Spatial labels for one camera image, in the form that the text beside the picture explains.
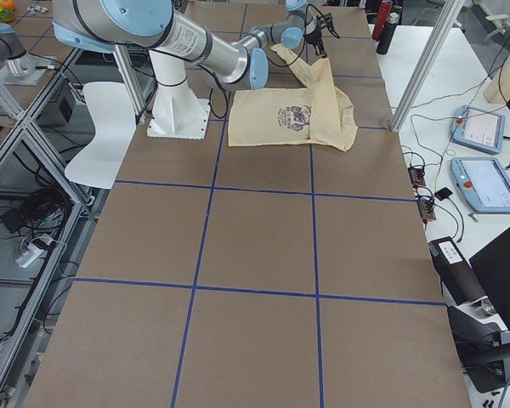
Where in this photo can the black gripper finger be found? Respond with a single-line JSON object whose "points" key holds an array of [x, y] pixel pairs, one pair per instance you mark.
{"points": [[319, 49]]}

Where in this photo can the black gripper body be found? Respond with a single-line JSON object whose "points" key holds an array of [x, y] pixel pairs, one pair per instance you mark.
{"points": [[313, 37]]}

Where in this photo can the beige long-sleeve printed shirt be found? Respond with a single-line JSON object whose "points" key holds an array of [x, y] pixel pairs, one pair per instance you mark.
{"points": [[318, 113]]}

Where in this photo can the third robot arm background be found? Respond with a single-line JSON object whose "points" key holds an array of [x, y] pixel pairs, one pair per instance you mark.
{"points": [[11, 47]]}

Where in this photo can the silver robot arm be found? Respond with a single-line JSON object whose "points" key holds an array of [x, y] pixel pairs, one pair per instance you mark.
{"points": [[100, 26]]}

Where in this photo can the black bottle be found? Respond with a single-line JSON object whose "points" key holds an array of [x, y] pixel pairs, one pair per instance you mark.
{"points": [[387, 34]]}

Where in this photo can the red bottle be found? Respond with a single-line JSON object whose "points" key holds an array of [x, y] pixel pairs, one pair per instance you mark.
{"points": [[382, 15]]}

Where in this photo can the upper blue teach pendant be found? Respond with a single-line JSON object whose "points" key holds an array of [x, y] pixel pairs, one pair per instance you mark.
{"points": [[478, 129]]}

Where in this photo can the blue teach pendant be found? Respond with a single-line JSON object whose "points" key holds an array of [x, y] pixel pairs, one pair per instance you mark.
{"points": [[478, 129], [483, 183]]}

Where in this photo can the lower blue teach pendant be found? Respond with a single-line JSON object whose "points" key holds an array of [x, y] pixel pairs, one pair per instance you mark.
{"points": [[483, 183]]}

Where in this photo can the white plastic chair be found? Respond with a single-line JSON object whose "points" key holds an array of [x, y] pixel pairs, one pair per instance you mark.
{"points": [[112, 112]]}

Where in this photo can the brown paper table cover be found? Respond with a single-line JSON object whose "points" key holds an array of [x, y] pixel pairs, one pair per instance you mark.
{"points": [[271, 276]]}

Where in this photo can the black monitor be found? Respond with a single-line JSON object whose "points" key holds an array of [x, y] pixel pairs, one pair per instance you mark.
{"points": [[491, 266]]}

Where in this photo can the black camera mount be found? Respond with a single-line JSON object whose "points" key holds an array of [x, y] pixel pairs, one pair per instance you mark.
{"points": [[325, 21]]}

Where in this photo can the aluminium frame post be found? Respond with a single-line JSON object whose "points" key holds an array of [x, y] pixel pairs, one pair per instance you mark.
{"points": [[429, 54]]}

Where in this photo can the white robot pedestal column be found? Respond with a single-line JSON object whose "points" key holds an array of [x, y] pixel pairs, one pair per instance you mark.
{"points": [[171, 81]]}

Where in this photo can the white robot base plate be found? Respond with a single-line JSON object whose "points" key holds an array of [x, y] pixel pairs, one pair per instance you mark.
{"points": [[171, 119]]}

